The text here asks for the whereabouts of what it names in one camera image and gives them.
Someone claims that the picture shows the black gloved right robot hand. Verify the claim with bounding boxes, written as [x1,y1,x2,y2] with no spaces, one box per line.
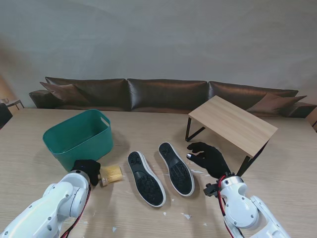
[186,142,231,179]

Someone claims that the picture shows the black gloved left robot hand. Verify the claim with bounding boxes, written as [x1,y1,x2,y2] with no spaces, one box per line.
[71,159,101,187]

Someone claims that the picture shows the wooden shoe brush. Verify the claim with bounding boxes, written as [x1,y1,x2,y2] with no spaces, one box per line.
[98,165,124,188]

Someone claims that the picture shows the yellow canvas sneaker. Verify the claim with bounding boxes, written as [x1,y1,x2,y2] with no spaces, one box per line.
[127,151,166,208]
[158,142,195,197]

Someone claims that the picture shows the green plastic basket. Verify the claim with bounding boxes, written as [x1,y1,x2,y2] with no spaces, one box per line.
[42,109,114,174]

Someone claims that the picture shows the small wooden shelf black legs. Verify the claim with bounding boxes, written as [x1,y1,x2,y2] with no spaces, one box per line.
[185,95,278,178]

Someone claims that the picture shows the brown leather cushion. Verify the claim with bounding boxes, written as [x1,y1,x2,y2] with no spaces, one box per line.
[246,93,308,115]
[39,81,92,106]

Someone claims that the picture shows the dark brown leather sofa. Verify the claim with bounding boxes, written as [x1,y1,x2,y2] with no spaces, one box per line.
[29,76,317,119]

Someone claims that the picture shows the wooden side table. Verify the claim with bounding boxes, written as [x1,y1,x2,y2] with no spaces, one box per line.
[0,98,25,110]

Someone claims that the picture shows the dark chair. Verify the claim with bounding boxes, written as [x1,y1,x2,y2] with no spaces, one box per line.
[0,103,13,129]

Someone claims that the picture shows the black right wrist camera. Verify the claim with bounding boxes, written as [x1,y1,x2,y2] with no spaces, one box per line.
[203,183,220,198]

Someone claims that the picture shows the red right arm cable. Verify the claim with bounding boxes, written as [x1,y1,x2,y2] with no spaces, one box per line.
[217,176,236,238]

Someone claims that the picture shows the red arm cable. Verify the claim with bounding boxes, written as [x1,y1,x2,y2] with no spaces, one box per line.
[61,189,92,238]
[217,176,236,238]

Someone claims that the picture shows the red left arm cable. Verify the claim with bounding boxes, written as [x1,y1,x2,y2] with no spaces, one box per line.
[61,189,92,238]

